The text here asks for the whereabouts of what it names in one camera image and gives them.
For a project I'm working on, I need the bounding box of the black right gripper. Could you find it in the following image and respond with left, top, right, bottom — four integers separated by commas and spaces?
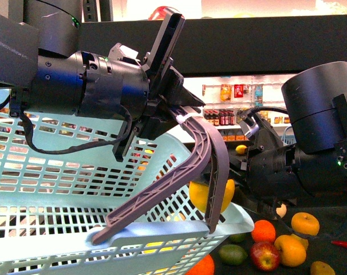
187, 110, 302, 234

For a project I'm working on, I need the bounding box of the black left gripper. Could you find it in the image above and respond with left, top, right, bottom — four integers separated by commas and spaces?
76, 44, 204, 162

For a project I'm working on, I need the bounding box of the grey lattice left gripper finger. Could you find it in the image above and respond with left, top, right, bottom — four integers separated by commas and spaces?
91, 107, 211, 245

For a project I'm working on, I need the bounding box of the yellow lemon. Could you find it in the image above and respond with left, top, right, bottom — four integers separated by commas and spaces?
189, 179, 235, 213

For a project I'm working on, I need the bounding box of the light blue plastic basket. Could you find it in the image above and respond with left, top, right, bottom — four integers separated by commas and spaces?
0, 87, 255, 275

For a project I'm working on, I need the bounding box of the yellow lemon far shelf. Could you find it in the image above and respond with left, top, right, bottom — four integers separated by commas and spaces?
235, 144, 247, 155

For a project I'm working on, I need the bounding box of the blue basket on far shelf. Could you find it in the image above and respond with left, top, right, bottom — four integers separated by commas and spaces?
281, 126, 297, 146

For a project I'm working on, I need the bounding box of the green avocado upper middle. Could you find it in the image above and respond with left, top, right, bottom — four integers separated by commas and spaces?
228, 233, 247, 243

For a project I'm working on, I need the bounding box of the green avocado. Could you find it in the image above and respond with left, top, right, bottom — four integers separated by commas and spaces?
228, 233, 247, 243
219, 244, 248, 266

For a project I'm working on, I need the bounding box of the small orange tangerine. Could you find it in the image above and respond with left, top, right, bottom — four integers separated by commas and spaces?
251, 219, 276, 243

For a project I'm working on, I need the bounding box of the green avocado lower middle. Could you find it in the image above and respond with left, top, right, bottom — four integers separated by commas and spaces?
219, 244, 248, 266

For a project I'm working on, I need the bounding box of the large orange fruit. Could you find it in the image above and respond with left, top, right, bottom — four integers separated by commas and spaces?
186, 254, 215, 275

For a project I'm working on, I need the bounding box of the red apple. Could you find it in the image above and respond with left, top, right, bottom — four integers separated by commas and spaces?
250, 241, 280, 272

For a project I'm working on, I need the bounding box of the golden round pear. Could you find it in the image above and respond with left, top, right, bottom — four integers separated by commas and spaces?
291, 212, 320, 236

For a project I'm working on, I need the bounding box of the yellow orange apple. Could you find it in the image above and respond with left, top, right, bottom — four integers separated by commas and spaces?
274, 235, 306, 268

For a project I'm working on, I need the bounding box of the brown kiwi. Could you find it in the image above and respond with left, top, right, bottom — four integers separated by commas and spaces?
310, 261, 336, 275

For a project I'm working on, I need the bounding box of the red chili pepper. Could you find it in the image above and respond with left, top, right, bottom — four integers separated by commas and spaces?
331, 241, 347, 249

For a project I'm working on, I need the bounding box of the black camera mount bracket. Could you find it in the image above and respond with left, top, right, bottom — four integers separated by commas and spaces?
142, 7, 185, 100

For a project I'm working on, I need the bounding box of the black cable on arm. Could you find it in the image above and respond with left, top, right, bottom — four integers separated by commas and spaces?
18, 103, 133, 155

